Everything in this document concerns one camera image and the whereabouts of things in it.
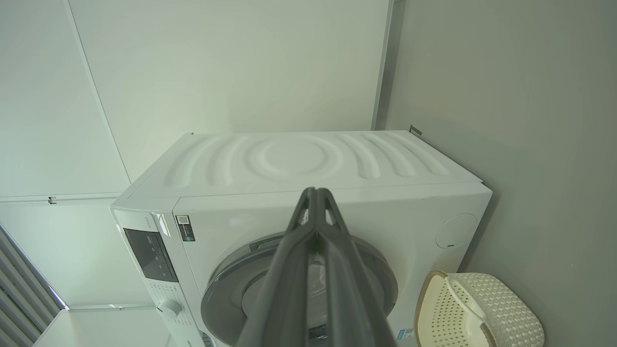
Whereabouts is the dark washer control panel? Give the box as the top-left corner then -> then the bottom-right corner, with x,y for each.
123,228 -> 179,283

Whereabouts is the round filter cover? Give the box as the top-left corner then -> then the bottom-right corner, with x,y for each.
435,213 -> 479,249

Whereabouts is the grey slatted panel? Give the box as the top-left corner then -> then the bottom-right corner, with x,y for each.
0,224 -> 68,347

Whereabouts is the white front-load washing machine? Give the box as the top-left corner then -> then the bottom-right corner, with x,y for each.
109,130 -> 493,347

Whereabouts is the cream perforated laundry basket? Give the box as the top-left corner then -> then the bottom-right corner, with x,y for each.
414,271 -> 545,347

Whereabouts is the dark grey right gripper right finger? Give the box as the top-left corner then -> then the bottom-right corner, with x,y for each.
313,188 -> 403,347

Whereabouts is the white washer dial knob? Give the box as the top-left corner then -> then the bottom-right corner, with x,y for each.
157,299 -> 183,320

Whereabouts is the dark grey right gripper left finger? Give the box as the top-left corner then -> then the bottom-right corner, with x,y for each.
236,188 -> 321,347

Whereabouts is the black glass washing machine door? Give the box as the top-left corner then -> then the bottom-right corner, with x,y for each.
201,231 -> 399,347

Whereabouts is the black QR code sticker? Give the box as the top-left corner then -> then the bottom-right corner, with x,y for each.
175,215 -> 196,242

